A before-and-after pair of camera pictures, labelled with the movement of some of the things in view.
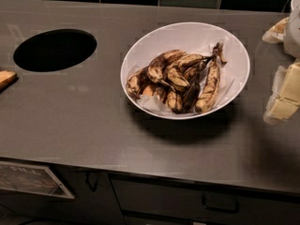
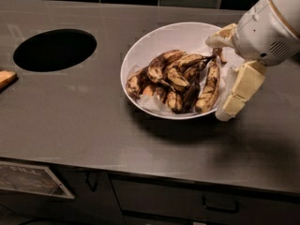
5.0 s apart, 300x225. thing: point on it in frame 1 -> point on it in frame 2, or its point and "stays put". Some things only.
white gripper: x=292 y=35 -> x=264 y=34
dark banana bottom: x=174 y=101 stays put
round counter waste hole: x=55 y=50 stays put
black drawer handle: x=225 y=210 stays put
